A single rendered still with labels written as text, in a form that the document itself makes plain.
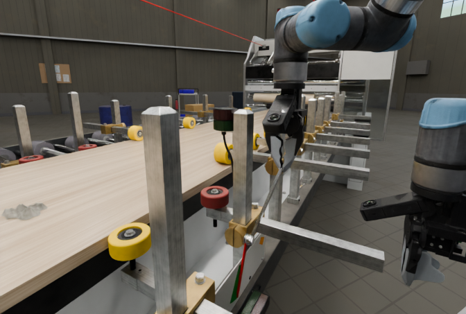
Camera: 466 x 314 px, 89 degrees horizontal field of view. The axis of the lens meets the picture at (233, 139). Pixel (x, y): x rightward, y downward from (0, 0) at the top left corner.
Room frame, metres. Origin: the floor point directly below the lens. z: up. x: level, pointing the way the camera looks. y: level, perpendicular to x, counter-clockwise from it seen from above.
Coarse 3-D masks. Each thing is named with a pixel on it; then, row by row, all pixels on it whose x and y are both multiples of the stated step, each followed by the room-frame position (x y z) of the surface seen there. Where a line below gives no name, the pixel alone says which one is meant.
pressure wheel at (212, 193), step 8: (200, 192) 0.63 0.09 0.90; (208, 192) 0.63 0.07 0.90; (216, 192) 0.62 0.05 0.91; (224, 192) 0.62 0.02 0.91; (200, 200) 0.62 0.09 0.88; (208, 200) 0.59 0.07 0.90; (216, 200) 0.59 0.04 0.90; (224, 200) 0.60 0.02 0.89; (208, 208) 0.59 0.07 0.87; (216, 208) 0.59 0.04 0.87; (216, 224) 0.63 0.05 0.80
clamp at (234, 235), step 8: (256, 216) 0.56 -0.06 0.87; (264, 216) 0.61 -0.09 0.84; (232, 224) 0.53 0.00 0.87; (240, 224) 0.52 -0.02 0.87; (248, 224) 0.52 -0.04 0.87; (224, 232) 0.52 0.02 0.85; (232, 232) 0.50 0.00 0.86; (240, 232) 0.50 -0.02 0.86; (248, 232) 0.52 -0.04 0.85; (256, 232) 0.56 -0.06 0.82; (232, 240) 0.50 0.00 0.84; (240, 240) 0.49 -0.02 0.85
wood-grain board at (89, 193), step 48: (192, 144) 1.21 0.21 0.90; (0, 192) 0.63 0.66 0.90; (48, 192) 0.63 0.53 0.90; (96, 192) 0.63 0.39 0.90; (144, 192) 0.63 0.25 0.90; (192, 192) 0.67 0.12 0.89; (0, 240) 0.41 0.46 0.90; (48, 240) 0.42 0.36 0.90; (96, 240) 0.42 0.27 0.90; (0, 288) 0.30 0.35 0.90
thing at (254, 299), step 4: (256, 292) 0.49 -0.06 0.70; (252, 296) 0.48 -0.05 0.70; (256, 296) 0.48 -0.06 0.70; (248, 300) 0.47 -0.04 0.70; (252, 300) 0.47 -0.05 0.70; (256, 300) 0.47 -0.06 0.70; (248, 304) 0.46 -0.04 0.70; (252, 304) 0.46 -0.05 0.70; (244, 308) 0.45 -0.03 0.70; (248, 308) 0.45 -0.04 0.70; (244, 312) 0.44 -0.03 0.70; (248, 312) 0.44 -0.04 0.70
